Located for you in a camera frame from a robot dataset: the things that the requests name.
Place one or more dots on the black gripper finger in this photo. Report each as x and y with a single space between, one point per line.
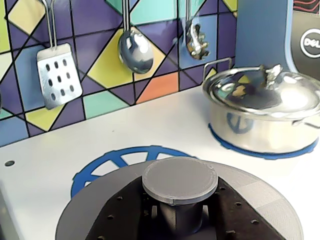
232 220
125 217

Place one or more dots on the gray round lid with knob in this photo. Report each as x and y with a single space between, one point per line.
180 180

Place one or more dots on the stainless steel pot lid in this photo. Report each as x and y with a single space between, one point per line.
262 97

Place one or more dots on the metal slotted spatula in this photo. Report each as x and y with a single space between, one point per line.
58 77

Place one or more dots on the metal ladle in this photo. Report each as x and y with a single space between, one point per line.
136 52

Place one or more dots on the colourful geometric backsplash panel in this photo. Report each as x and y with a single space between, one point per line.
100 50

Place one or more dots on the blue side panel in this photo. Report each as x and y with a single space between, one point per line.
260 32

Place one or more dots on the black Dell device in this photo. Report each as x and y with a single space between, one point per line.
310 45

